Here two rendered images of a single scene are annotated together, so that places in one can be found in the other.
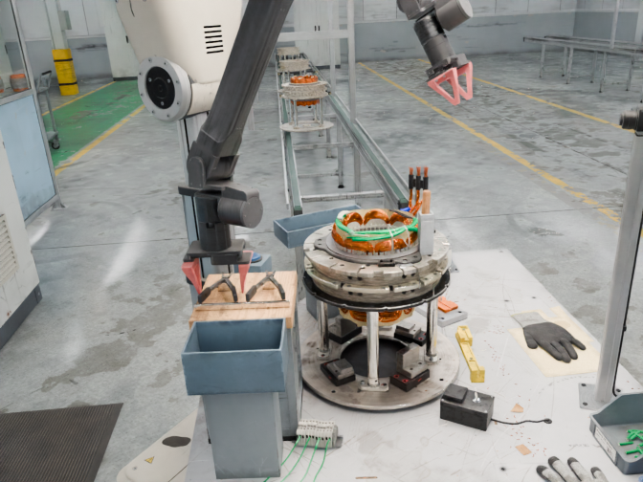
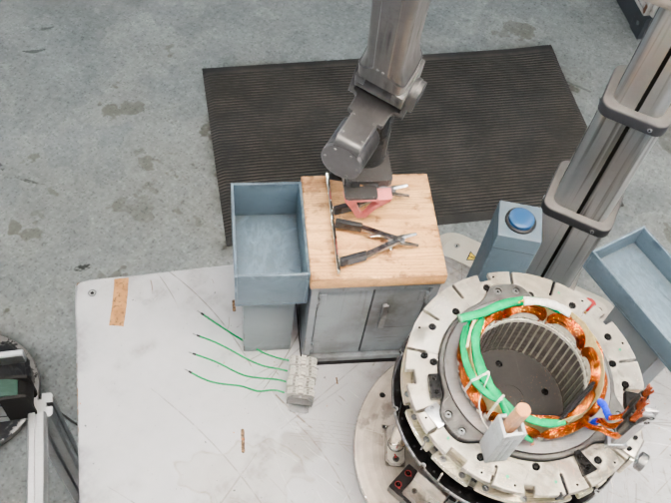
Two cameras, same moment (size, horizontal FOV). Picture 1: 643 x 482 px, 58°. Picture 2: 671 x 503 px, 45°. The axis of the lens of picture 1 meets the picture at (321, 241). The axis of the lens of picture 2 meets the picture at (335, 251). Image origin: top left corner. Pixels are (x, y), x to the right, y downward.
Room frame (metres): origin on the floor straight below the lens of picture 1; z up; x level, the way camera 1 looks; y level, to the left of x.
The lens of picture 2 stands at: (0.79, -0.53, 2.06)
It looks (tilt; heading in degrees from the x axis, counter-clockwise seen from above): 56 degrees down; 75
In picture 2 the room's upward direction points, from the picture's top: 10 degrees clockwise
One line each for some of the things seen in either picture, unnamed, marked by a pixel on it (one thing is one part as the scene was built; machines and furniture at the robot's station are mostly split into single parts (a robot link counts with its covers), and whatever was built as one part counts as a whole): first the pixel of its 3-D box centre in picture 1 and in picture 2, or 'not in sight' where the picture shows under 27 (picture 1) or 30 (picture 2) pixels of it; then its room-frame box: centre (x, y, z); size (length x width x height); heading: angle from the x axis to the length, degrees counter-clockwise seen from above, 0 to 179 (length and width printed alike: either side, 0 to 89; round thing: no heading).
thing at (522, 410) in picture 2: (426, 205); (515, 418); (1.12, -0.22, 1.20); 0.02 x 0.02 x 0.06
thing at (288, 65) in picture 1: (295, 76); not in sight; (6.20, 0.19, 0.94); 0.39 x 0.39 x 0.30
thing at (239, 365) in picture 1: (243, 402); (267, 277); (0.87, 0.16, 0.92); 0.17 x 0.11 x 0.28; 89
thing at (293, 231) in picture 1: (325, 266); (634, 344); (1.45, -0.01, 0.92); 0.25 x 0.11 x 0.28; 113
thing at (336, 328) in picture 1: (342, 321); not in sight; (1.28, -0.04, 0.85); 0.06 x 0.04 x 0.05; 134
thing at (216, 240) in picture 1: (214, 236); (366, 144); (1.01, 0.20, 1.20); 0.10 x 0.07 x 0.07; 90
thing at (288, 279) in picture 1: (247, 299); (370, 229); (1.03, 0.15, 1.05); 0.20 x 0.19 x 0.02; 179
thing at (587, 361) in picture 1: (552, 338); not in sight; (1.25, -0.57, 0.78); 0.31 x 0.19 x 0.01; 3
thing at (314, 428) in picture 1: (317, 432); (302, 379); (0.92, 0.03, 0.80); 0.10 x 0.05 x 0.04; 77
